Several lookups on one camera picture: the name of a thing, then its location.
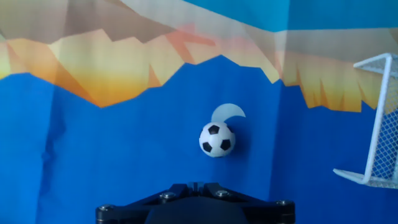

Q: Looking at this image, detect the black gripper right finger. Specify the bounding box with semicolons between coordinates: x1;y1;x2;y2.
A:
196;182;295;224

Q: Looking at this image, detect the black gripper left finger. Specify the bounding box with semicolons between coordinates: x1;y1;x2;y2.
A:
95;182;198;224

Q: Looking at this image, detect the small black white soccer ball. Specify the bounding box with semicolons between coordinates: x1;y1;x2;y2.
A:
198;121;236;159

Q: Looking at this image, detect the blue printed mountain cloth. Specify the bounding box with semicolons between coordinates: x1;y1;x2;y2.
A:
0;0;398;224

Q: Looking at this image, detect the white wire mesh goal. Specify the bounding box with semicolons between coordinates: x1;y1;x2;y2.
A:
332;52;398;190

